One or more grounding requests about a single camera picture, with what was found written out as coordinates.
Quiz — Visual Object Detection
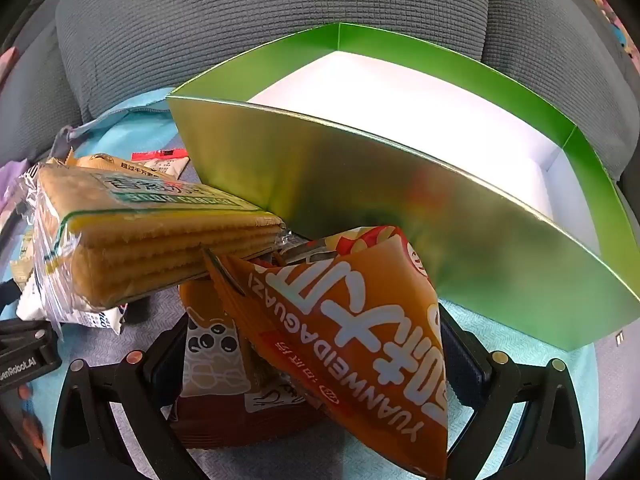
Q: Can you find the grey sofa cushion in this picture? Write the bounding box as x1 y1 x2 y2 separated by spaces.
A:
54 0 490 128
482 0 640 178

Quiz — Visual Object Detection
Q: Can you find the green cardboard box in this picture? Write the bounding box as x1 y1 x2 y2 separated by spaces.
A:
166 22 640 353

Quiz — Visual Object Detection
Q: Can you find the brown milk tea packet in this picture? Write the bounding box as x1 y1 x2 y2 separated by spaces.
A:
167 277 331 448

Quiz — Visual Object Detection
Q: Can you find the soda cracker pack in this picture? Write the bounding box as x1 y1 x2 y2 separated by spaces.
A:
17 162 288 323

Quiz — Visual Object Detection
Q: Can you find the orange seed packet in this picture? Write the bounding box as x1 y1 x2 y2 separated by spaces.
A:
202 225 448 478

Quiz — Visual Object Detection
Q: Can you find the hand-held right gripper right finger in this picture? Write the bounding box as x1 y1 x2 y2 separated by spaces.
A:
440 310 588 480

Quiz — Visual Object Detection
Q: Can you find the grey sofa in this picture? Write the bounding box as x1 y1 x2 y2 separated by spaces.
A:
0 25 86 161

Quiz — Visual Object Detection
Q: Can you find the white sachet with red label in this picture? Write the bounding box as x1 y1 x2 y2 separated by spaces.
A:
130 149 192 181

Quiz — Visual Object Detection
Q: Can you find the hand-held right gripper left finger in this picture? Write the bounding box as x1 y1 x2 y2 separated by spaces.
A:
52 317 211 480

